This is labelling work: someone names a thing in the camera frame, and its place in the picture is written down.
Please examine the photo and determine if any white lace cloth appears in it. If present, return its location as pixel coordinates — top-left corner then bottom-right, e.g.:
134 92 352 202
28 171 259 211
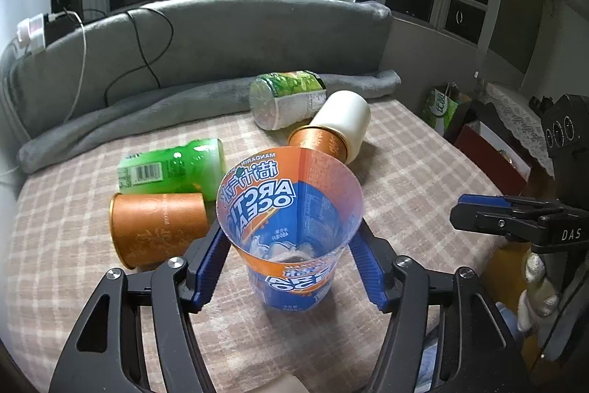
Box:
484 82 557 178

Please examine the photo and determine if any white paper cup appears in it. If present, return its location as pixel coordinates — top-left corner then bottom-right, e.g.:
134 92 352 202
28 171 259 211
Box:
309 90 371 164

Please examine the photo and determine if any clear bottle with green label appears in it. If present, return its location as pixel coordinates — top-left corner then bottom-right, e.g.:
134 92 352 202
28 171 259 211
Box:
249 71 327 131

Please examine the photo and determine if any black cable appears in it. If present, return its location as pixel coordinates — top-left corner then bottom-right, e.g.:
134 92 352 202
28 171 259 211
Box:
81 8 174 107

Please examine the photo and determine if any white cable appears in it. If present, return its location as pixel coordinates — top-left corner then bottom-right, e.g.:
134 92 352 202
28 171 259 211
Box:
44 9 88 123

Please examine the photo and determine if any red box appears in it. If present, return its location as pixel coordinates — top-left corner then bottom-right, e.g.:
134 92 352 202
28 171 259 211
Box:
454 120 535 196

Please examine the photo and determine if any white power strip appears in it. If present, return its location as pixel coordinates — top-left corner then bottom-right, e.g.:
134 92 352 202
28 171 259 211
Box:
15 16 47 54

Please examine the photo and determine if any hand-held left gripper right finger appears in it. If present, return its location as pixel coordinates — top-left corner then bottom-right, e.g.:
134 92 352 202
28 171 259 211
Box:
347 220 531 393

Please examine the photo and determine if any grey blanket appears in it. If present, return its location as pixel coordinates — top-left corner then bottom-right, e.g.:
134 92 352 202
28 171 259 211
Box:
0 0 402 175

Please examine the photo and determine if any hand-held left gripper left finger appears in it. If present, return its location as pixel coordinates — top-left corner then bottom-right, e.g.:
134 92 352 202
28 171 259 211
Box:
48 220 232 393

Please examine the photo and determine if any person's right hand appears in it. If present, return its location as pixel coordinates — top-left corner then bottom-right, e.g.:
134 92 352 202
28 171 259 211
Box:
516 246 561 333

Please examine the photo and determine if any green and white carton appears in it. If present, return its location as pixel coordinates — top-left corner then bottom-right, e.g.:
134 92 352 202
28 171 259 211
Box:
420 84 463 137

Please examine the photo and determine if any orange paper cup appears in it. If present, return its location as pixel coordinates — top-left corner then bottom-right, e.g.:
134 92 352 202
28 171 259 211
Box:
109 192 211 270

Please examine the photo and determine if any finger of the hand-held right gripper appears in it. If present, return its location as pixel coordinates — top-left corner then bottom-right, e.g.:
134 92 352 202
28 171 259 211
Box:
456 193 560 214
449 203 553 245

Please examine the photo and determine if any blue and orange plastic cup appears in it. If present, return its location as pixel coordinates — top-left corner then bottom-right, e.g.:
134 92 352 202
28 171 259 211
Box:
215 145 364 313

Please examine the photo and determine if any green plastic bottle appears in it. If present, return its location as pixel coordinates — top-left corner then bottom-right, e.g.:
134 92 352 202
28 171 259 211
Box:
116 138 227 196

